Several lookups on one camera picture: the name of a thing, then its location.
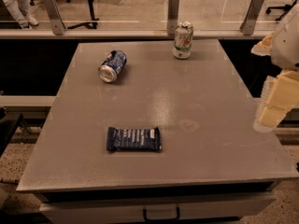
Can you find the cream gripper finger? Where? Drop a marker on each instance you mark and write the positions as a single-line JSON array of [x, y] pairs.
[[263, 48], [279, 96]]

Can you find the blue rxbar blueberry wrapper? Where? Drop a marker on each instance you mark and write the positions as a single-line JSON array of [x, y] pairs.
[[133, 139]]

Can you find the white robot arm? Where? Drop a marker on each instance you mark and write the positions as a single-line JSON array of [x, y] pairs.
[[285, 47]]

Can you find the white green soda can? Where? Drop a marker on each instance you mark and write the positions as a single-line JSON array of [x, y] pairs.
[[183, 40]]

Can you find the blue pepsi can lying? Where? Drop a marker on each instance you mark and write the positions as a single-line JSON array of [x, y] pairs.
[[112, 66]]

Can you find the black stand base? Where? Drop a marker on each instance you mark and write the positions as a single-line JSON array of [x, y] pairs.
[[84, 16]]

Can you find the white drawer cabinet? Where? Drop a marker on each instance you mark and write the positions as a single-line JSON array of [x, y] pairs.
[[202, 208]]

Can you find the person legs grey trousers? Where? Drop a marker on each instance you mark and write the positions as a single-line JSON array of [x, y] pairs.
[[20, 11]]

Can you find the right metal barrier bracket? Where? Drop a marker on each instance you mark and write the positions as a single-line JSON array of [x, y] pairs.
[[248, 25]]

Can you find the metal barrier bracket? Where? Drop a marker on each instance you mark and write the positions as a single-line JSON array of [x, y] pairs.
[[57, 25], [172, 16], [248, 25]]

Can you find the middle metal barrier bracket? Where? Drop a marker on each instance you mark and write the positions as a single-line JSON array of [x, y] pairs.
[[172, 16]]

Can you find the black drawer handle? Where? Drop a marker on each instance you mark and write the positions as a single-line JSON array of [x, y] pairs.
[[155, 216]]

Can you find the left metal barrier bracket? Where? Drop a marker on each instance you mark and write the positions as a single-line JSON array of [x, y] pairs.
[[57, 25]]

